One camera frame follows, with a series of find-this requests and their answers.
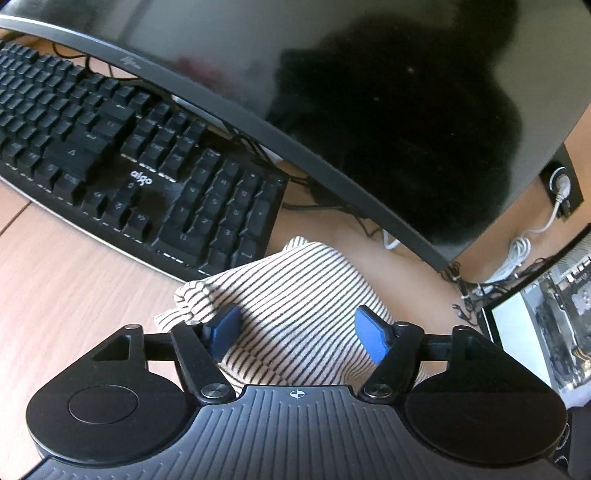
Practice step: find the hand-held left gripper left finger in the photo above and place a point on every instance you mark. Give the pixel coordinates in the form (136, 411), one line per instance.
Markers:
(225, 330)

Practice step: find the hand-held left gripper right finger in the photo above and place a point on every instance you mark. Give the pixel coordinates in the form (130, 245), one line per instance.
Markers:
(372, 333)

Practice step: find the striped knit garment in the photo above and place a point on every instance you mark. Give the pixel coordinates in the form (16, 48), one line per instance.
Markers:
(295, 318)

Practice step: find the computer case with glass panel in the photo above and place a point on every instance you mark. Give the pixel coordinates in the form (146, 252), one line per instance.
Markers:
(540, 318)

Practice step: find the black mechanical keyboard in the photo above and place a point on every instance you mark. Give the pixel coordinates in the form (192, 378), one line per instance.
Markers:
(120, 152)

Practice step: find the black curved computer monitor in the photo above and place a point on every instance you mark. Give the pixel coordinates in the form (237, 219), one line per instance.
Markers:
(369, 110)

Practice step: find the black desk grommet box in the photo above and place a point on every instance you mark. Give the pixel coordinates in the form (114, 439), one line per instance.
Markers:
(560, 181)

